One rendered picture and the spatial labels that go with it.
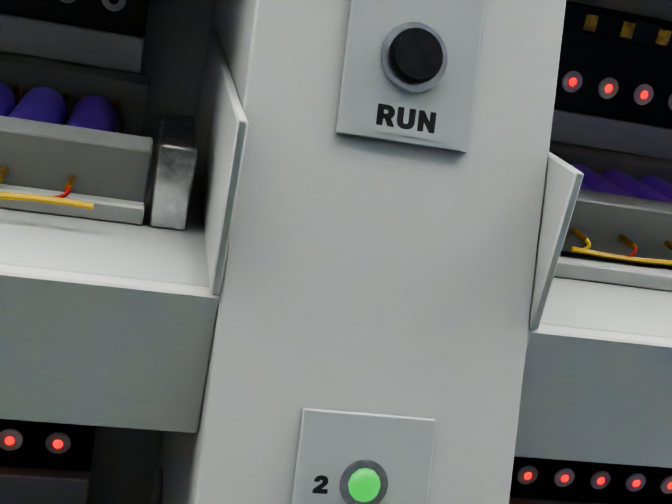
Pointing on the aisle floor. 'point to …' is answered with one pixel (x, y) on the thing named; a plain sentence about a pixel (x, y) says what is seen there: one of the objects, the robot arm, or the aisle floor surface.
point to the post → (371, 260)
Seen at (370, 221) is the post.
